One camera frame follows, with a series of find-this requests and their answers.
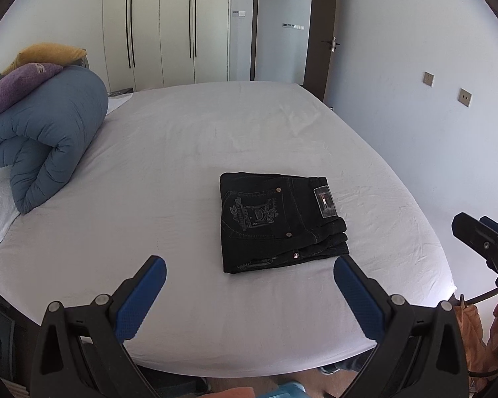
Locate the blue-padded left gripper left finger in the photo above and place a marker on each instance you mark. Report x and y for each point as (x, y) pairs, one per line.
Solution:
(80, 350)

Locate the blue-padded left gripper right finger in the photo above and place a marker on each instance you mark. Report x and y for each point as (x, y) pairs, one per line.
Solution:
(419, 350)

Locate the black denim pants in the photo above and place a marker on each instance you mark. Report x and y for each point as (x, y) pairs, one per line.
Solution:
(271, 220)

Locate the cream wardrobe with black handles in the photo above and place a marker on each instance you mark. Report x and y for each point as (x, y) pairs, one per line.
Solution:
(152, 44)

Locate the blue rolled duvet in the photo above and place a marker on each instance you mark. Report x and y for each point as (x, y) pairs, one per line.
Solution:
(44, 136)

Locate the wall socket plate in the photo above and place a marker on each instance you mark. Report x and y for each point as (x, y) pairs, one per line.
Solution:
(464, 97)
(428, 79)

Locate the lower wall socket plate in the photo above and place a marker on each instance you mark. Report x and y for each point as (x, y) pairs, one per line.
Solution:
(464, 97)

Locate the orange cloth bag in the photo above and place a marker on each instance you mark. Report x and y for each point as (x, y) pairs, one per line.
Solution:
(471, 330)

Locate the mustard yellow blanket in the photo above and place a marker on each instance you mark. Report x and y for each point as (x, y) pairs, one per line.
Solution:
(46, 52)

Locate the white bed with sheet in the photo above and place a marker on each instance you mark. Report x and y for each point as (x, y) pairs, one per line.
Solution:
(149, 184)

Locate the dark brown door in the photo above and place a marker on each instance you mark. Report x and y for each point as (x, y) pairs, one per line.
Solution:
(321, 46)

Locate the upper wall socket plate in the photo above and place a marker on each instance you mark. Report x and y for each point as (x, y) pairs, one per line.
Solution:
(428, 79)

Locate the purple folded blanket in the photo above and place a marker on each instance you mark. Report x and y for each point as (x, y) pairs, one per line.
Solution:
(23, 80)

